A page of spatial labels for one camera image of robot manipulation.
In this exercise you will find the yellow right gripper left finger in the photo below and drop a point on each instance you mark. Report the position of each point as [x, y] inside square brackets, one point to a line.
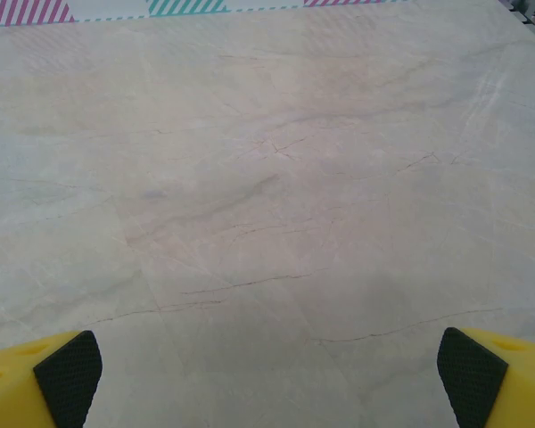
[35, 383]

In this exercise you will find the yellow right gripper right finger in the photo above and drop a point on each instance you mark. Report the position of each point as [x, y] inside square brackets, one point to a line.
[499, 383]

